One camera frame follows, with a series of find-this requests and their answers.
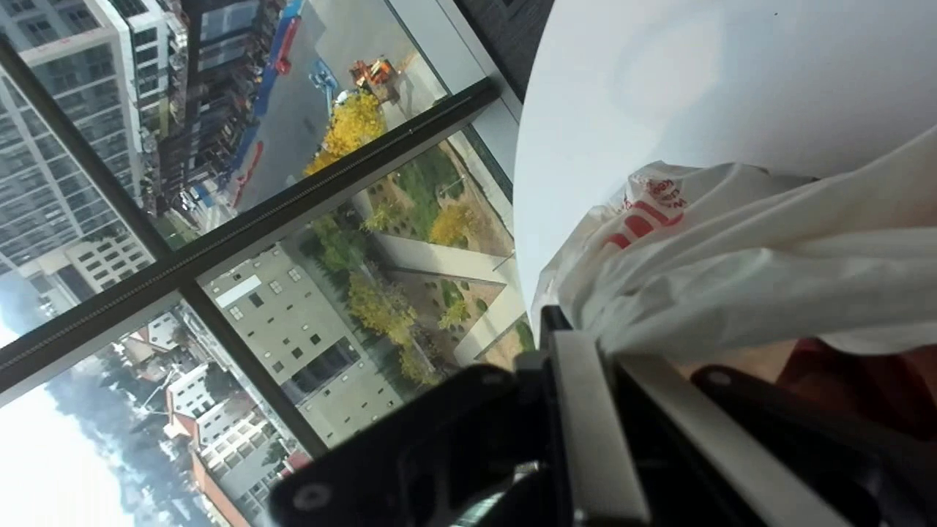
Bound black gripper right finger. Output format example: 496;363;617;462
611;350;855;527

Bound dark window transom bar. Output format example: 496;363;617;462
0;73;502;400

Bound grey window mullion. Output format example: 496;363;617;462
0;39;330;460

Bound white plastic bag red rings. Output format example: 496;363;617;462
529;123;937;366

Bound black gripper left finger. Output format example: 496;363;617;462
537;301;653;527

